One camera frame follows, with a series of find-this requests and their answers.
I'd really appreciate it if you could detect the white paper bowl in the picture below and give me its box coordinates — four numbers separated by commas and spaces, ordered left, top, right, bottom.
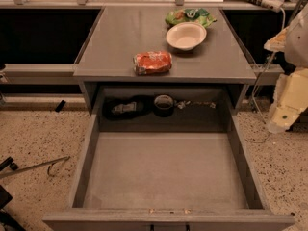
166, 22, 207, 51

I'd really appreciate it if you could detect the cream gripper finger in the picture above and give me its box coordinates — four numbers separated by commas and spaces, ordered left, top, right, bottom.
267, 68, 308, 134
264, 27, 288, 52

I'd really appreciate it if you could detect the metal rod on floor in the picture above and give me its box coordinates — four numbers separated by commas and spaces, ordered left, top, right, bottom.
0, 156, 70, 179

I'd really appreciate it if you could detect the black equipment at left edge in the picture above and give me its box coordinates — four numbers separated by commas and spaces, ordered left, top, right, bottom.
0, 156, 27, 231

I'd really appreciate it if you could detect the green chip bag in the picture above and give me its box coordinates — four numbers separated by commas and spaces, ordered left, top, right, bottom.
165, 8, 217, 28

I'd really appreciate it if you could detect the grey cabinet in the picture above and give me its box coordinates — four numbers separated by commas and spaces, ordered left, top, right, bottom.
74, 6, 256, 111

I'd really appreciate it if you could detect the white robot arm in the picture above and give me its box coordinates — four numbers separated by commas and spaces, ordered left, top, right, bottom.
264, 4, 308, 134

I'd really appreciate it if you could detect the small black block on floor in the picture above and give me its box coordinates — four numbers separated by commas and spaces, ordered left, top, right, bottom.
55, 100, 66, 113

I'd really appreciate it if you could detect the grey open top drawer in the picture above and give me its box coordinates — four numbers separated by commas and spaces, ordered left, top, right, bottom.
43, 87, 295, 231

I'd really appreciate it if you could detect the white cable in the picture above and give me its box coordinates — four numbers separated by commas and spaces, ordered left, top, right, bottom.
244, 7, 287, 144

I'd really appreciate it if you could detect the red crushed coke can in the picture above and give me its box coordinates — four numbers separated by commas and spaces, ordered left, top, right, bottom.
133, 51, 172, 75

